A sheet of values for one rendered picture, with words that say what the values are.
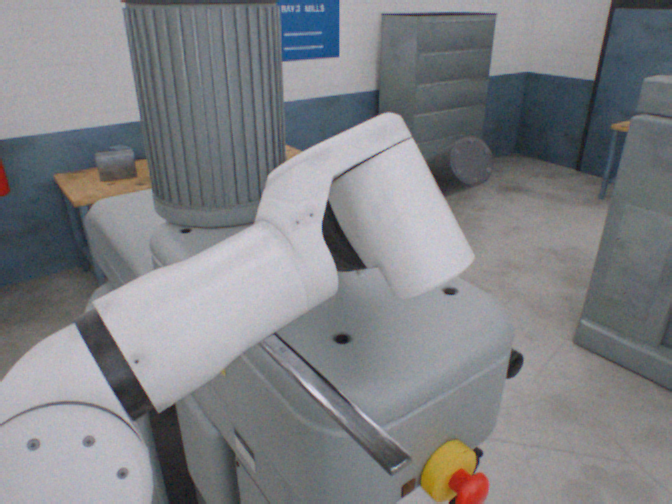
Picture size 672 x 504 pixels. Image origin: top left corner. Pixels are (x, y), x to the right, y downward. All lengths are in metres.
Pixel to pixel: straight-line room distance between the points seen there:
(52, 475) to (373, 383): 0.26
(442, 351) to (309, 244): 0.21
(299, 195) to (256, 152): 0.40
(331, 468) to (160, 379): 0.23
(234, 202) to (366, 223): 0.38
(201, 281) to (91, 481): 0.11
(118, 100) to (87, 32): 0.55
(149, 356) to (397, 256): 0.17
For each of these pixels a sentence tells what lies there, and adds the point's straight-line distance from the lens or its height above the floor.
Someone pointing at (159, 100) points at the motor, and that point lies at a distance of 0.70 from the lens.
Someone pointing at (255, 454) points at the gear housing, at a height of 1.70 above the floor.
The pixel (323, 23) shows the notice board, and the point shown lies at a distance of 5.67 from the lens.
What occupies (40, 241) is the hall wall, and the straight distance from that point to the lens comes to 5.00.
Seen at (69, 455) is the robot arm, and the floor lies 2.00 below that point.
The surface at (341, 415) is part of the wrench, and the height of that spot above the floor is 1.90.
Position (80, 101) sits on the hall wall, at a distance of 4.78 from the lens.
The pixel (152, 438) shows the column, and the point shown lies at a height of 1.38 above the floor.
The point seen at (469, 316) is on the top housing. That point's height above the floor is 1.89.
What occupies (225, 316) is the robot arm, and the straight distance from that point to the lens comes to 0.29.
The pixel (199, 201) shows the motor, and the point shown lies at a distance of 0.71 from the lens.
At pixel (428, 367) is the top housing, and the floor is 1.89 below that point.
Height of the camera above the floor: 2.17
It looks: 27 degrees down
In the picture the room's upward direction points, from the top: straight up
